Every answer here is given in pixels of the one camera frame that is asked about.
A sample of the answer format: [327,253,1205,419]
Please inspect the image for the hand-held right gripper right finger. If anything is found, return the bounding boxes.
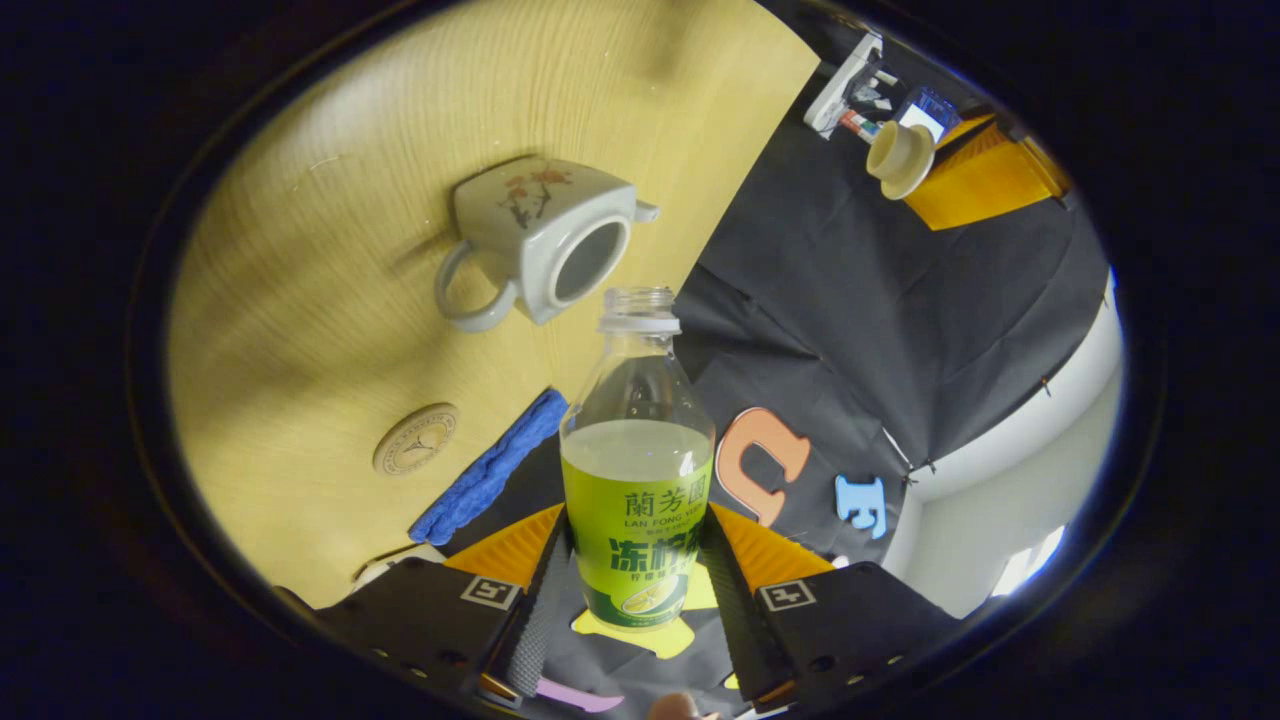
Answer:
[700,503,966,706]

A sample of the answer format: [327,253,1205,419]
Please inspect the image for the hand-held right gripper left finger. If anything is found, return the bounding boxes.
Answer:
[300,503,573,701]

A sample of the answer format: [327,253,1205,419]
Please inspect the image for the green label water bottle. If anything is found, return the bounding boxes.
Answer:
[559,286,717,633]

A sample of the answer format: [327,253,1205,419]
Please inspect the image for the round wooden coaster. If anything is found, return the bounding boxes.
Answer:
[372,402,461,477]

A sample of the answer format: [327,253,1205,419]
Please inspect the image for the white floral teacup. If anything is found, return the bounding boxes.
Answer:
[433,155,662,334]

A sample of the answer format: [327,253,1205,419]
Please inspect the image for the computer monitor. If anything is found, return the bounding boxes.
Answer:
[893,86,963,143]

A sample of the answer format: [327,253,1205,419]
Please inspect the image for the white side table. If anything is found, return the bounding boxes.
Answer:
[804,32,886,138]

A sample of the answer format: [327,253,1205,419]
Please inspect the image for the blue towel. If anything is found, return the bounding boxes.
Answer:
[408,388,569,547]

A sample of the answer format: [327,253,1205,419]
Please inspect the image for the ceiling light panel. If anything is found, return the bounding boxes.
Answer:
[988,524,1067,599]

